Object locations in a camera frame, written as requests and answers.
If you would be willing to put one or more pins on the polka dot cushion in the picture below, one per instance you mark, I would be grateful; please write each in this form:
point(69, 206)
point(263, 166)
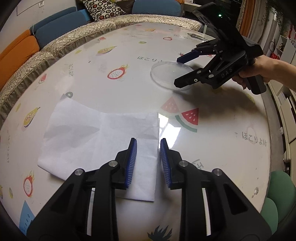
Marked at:
point(102, 9)

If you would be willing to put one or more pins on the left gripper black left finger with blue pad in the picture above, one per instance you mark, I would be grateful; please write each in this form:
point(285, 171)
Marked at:
point(83, 208)

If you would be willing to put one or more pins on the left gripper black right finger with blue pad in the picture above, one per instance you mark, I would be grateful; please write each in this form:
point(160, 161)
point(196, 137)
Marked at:
point(213, 207)

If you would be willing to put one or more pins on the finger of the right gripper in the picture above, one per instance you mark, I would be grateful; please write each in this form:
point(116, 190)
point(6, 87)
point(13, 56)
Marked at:
point(192, 78)
point(196, 54)

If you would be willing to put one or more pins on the orange sofa cushion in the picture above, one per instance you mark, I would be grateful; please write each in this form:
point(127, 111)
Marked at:
point(16, 54)

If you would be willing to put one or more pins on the person's right hand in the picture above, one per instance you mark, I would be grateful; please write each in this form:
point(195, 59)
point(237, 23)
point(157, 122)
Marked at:
point(264, 66)

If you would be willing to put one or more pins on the clear plastic lid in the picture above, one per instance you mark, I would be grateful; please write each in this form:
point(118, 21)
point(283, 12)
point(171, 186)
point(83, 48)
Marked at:
point(164, 74)

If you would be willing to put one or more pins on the green stool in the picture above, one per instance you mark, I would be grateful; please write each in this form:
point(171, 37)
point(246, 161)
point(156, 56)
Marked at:
point(278, 209)

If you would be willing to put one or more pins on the blue sofa cushion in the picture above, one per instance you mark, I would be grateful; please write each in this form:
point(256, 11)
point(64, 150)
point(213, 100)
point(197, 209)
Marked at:
point(58, 24)

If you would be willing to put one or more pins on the person's right forearm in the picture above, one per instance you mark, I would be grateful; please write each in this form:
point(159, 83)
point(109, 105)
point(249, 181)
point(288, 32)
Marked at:
point(286, 74)

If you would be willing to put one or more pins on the beige coffee table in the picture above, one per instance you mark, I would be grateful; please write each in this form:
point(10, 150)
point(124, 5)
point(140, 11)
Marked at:
point(222, 128)

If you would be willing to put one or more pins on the white paper sheet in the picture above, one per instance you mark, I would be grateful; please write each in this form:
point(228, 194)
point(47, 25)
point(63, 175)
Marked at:
point(81, 137)

